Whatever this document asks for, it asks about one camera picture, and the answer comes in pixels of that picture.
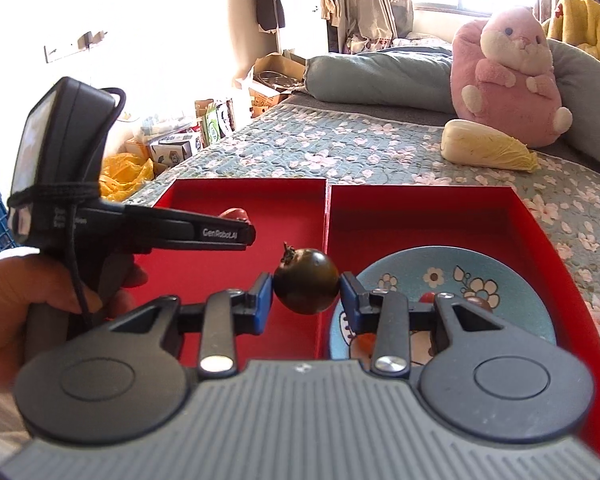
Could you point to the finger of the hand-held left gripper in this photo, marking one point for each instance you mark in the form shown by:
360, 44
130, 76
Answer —
205, 235

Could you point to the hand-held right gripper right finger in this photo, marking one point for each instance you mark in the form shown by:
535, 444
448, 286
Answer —
349, 305

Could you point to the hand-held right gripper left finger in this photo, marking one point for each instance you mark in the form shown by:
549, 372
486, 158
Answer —
262, 305

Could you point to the small red tomato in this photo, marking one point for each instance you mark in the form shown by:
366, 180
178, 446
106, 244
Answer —
427, 298
235, 214

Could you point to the dark brown tomato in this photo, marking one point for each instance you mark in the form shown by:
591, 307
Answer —
305, 280

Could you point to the blue patterned plate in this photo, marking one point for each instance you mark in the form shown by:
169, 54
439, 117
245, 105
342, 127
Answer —
405, 265

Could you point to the red cardboard box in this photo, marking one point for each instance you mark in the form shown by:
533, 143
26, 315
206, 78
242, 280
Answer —
280, 205
430, 220

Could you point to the person's left hand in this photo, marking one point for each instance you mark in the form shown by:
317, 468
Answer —
10, 300

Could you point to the small orange-red tomato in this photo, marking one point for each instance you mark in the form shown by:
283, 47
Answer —
365, 344

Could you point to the yellow plastic bag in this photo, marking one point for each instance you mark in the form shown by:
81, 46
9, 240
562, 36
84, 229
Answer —
125, 172

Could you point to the white printed carton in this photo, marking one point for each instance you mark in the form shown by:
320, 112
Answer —
172, 150

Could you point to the green and white carton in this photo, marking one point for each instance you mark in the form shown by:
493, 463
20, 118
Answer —
215, 122

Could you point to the small brown tomato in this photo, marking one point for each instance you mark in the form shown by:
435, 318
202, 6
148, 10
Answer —
480, 304

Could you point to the floral quilted blanket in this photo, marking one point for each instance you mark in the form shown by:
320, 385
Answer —
380, 150

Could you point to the open cardboard box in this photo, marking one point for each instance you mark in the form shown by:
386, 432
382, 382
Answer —
272, 66

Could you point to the napa cabbage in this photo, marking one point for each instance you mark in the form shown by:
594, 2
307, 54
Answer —
480, 145

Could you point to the pink plush toy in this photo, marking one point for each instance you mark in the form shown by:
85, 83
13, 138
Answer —
500, 90

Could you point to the floral curtain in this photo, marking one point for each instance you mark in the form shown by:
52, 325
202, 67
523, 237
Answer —
365, 0

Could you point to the yellow blanket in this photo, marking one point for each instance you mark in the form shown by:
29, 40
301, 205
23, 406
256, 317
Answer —
590, 25

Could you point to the wall hook rack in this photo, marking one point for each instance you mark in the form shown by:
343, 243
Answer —
75, 46

